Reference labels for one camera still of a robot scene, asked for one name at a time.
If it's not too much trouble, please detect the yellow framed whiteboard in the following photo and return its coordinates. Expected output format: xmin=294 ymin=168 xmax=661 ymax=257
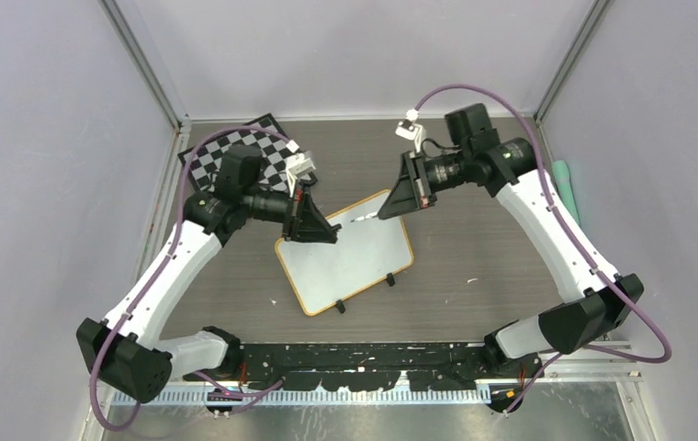
xmin=275 ymin=189 xmax=414 ymax=316

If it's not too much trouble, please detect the purple cable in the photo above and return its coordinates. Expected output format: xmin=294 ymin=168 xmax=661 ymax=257
xmin=406 ymin=84 xmax=672 ymax=418
xmin=87 ymin=126 xmax=301 ymax=434

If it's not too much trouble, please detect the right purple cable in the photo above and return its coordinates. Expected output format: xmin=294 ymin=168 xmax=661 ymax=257
xmin=406 ymin=84 xmax=672 ymax=418

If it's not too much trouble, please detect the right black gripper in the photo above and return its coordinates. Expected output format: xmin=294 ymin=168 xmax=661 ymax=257
xmin=380 ymin=148 xmax=472 ymax=219

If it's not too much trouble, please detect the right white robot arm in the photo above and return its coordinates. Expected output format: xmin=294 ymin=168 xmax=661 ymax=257
xmin=377 ymin=104 xmax=644 ymax=378

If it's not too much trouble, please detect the mint green microphone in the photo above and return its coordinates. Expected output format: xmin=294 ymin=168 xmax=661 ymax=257
xmin=551 ymin=160 xmax=580 ymax=225

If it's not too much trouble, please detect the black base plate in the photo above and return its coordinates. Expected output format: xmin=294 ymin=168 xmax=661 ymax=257
xmin=204 ymin=342 xmax=542 ymax=392

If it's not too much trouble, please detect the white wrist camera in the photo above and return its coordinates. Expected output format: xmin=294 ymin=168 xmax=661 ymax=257
xmin=395 ymin=119 xmax=426 ymax=153
xmin=285 ymin=152 xmax=317 ymax=196

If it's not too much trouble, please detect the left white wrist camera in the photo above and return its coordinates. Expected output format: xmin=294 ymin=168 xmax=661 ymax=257
xmin=285 ymin=152 xmax=317 ymax=196

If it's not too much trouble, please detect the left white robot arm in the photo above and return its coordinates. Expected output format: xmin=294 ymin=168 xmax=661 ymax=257
xmin=76 ymin=145 xmax=340 ymax=403

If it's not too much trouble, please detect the white whiteboard marker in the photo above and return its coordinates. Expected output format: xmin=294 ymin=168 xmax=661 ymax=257
xmin=350 ymin=211 xmax=378 ymax=223

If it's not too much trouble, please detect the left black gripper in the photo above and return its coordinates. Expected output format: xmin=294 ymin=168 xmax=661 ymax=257
xmin=242 ymin=177 xmax=336 ymax=242

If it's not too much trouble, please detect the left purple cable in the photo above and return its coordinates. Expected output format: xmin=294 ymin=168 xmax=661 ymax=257
xmin=87 ymin=126 xmax=301 ymax=434

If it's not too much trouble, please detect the aluminium frame rail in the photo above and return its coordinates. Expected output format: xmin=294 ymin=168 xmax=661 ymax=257
xmin=87 ymin=344 xmax=646 ymax=408

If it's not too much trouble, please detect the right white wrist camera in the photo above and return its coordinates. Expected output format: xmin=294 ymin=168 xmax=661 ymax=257
xmin=395 ymin=119 xmax=426 ymax=153

